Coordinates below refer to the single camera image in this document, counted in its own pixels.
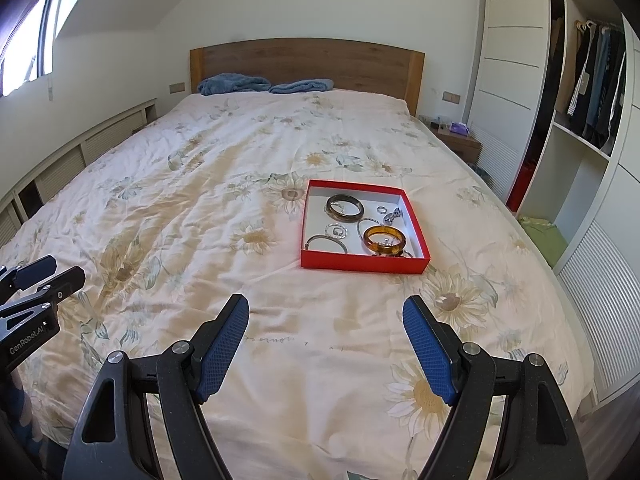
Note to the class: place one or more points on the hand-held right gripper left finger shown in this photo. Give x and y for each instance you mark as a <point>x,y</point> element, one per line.
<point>220,355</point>

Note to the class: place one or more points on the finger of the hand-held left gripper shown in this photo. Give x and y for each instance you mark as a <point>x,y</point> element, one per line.
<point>35,270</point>
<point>65,282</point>

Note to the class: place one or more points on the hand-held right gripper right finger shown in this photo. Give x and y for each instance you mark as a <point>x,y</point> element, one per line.
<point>430,355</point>

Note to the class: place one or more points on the red box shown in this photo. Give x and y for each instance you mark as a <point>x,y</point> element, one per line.
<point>350,263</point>

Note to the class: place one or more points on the amber bangle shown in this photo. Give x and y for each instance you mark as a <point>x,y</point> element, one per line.
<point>368,245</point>

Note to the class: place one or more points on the dark green bangle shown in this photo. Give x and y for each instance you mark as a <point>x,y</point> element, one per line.
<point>329,208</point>

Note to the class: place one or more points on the small silver blue ornament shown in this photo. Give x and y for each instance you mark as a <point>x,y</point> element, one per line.
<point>392,216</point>

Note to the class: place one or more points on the thin silver bangle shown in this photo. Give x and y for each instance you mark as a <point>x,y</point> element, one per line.
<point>325,236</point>

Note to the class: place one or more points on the green cloth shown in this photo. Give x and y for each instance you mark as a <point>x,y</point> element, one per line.
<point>542,240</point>

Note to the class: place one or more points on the wooden nightstand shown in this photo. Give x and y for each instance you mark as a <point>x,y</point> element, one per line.
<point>465,147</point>

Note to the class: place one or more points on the window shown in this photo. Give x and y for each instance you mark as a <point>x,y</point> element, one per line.
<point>30,45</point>

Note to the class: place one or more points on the blue towel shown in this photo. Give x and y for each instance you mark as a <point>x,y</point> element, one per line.
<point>230,85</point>
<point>300,86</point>

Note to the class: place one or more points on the white wardrobe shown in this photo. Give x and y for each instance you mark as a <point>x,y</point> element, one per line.
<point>510,60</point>

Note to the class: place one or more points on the wooden headboard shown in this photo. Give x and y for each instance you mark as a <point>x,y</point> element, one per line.
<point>310,60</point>

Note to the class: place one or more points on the row of hanging clothes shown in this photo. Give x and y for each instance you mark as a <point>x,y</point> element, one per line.
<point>595,85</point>

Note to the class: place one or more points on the white slatted wall cabinet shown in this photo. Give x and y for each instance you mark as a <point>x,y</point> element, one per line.
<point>100,135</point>

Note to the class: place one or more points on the wall switch plate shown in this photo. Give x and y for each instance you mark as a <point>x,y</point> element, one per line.
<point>177,88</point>
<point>451,96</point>

